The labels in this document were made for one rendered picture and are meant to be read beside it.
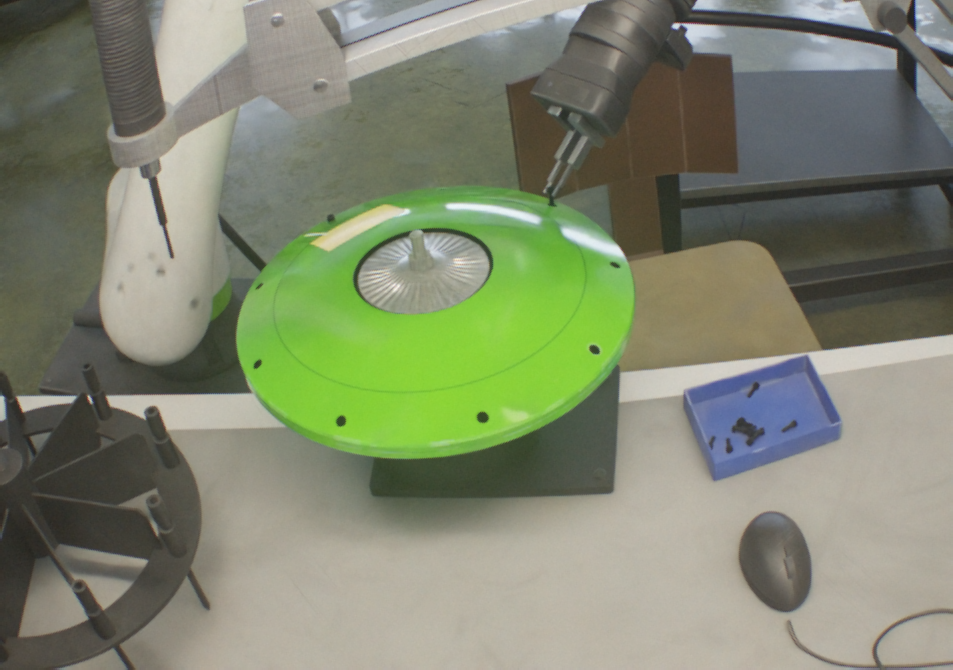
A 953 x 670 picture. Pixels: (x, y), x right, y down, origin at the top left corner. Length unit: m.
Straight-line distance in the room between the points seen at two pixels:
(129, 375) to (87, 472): 0.45
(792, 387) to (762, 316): 0.55
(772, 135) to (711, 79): 1.02
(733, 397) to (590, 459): 0.15
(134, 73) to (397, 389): 0.33
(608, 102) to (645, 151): 0.73
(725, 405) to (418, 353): 0.31
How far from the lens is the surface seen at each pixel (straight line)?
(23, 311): 3.14
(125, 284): 1.13
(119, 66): 0.71
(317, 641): 0.94
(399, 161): 3.20
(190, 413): 1.16
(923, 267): 2.54
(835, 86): 2.94
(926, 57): 0.83
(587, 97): 1.01
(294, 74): 0.70
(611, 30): 1.02
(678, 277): 1.70
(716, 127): 1.72
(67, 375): 1.47
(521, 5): 0.70
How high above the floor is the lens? 1.66
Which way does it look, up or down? 37 degrees down
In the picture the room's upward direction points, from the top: 8 degrees counter-clockwise
